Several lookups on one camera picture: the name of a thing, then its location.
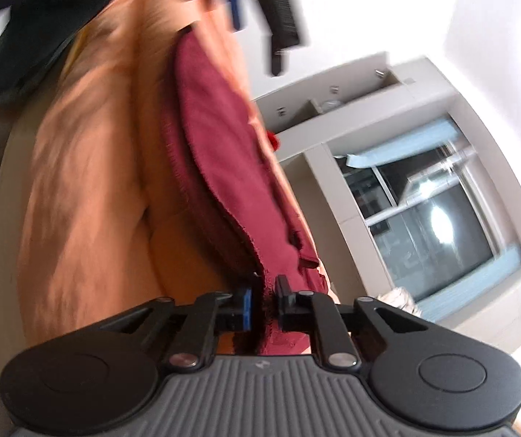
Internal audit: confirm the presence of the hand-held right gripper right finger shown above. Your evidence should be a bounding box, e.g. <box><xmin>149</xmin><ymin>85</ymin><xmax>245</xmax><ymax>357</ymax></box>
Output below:
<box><xmin>275</xmin><ymin>275</ymin><xmax>430</xmax><ymax>369</ymax></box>

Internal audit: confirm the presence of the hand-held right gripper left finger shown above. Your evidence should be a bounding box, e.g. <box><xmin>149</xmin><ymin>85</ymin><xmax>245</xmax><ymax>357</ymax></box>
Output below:
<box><xmin>100</xmin><ymin>287</ymin><xmax>254</xmax><ymax>370</ymax></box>

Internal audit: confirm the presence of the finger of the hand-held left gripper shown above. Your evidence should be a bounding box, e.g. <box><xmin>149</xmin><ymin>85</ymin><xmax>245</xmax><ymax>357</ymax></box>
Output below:
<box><xmin>228</xmin><ymin>0</ymin><xmax>245</xmax><ymax>32</ymax></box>

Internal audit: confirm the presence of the dark red sweater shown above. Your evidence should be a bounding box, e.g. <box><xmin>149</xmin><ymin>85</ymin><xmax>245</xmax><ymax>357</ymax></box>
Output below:
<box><xmin>160</xmin><ymin>32</ymin><xmax>334</xmax><ymax>356</ymax></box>

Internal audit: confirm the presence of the grey wardrobe door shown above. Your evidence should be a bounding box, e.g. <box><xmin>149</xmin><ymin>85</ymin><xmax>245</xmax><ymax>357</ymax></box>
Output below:
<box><xmin>252</xmin><ymin>52</ymin><xmax>391</xmax><ymax>117</ymax></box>

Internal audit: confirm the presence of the white garment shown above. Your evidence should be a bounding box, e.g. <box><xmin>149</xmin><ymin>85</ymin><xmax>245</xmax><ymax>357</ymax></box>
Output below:
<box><xmin>376</xmin><ymin>287</ymin><xmax>422</xmax><ymax>317</ymax></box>

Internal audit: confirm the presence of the grey window ledge cabinet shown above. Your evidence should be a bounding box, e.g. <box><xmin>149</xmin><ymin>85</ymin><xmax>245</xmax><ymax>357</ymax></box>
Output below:
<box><xmin>283</xmin><ymin>143</ymin><xmax>382</xmax><ymax>303</ymax></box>

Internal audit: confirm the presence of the grey built-in wardrobe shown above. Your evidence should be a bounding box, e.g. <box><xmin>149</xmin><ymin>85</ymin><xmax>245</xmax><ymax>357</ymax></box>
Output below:
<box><xmin>251</xmin><ymin>52</ymin><xmax>521</xmax><ymax>356</ymax></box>

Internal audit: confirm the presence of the large window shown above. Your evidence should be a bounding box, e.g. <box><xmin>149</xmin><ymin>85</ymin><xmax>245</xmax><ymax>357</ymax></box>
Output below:
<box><xmin>333</xmin><ymin>143</ymin><xmax>504</xmax><ymax>303</ymax></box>

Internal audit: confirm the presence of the light blue curtain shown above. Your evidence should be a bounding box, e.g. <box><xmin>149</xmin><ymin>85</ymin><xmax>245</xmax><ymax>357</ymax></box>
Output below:
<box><xmin>417</xmin><ymin>245</ymin><xmax>521</xmax><ymax>324</ymax></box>
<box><xmin>344</xmin><ymin>117</ymin><xmax>463</xmax><ymax>170</ymax></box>

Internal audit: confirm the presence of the open window sash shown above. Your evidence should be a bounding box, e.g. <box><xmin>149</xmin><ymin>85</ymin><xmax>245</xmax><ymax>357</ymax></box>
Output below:
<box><xmin>399</xmin><ymin>143</ymin><xmax>477</xmax><ymax>203</ymax></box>

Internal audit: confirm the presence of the dark cloth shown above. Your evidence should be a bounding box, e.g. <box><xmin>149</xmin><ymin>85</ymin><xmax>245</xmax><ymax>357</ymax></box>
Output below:
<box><xmin>0</xmin><ymin>0</ymin><xmax>261</xmax><ymax>105</ymax></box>

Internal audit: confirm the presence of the orange blanket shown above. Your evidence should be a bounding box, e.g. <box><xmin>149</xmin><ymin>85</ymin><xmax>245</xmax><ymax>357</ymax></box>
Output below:
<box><xmin>17</xmin><ymin>0</ymin><xmax>334</xmax><ymax>356</ymax></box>

